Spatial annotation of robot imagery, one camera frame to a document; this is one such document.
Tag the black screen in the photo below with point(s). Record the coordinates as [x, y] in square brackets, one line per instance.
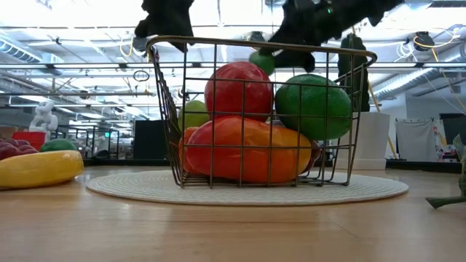
[453, 127]

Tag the white hanging cloth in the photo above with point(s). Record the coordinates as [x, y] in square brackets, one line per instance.
[418, 142]

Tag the red-orange mango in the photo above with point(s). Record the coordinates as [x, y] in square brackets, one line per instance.
[225, 163]

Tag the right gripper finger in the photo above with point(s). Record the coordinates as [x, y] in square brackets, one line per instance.
[273, 48]
[295, 61]

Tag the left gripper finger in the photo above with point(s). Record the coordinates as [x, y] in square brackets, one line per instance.
[182, 34]
[142, 30]

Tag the white round woven placemat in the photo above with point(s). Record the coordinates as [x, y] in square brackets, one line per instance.
[255, 196]

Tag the orange bell pepper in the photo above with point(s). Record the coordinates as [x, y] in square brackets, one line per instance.
[185, 153]

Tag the silver ventilation duct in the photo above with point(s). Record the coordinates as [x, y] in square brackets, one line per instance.
[22, 54]

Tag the yellow banana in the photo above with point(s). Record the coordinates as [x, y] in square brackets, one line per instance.
[40, 169]

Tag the green lime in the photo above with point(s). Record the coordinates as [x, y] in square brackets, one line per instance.
[262, 63]
[313, 102]
[58, 145]

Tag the black partition panel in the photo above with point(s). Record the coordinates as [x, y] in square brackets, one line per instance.
[151, 140]

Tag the green pear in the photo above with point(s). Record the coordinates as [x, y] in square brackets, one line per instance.
[194, 114]

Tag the tangerine cluster with leaves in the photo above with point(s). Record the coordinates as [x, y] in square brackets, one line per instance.
[446, 202]

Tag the red storage box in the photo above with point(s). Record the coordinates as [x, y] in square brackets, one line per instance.
[32, 137]

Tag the red grape bunch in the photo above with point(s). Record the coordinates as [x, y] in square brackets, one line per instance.
[14, 147]

